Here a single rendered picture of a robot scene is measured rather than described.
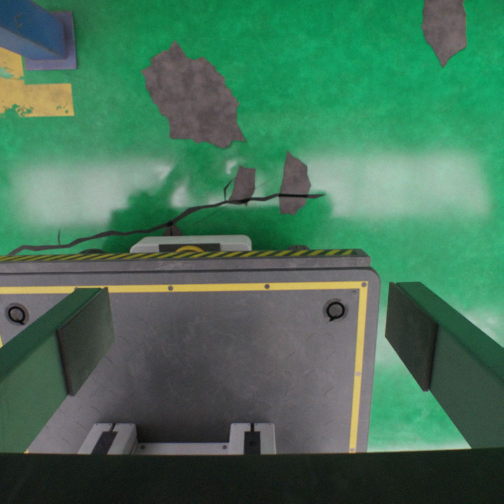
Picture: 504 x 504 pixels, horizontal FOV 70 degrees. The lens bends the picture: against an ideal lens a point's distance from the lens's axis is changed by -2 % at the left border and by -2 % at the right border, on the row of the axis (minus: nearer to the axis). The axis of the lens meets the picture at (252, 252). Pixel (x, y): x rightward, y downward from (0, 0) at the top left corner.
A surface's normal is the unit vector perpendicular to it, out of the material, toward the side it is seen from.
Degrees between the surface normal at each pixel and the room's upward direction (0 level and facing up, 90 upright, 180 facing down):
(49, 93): 0
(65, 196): 0
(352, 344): 0
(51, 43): 90
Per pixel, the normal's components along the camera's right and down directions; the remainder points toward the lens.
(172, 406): -0.01, 0.25
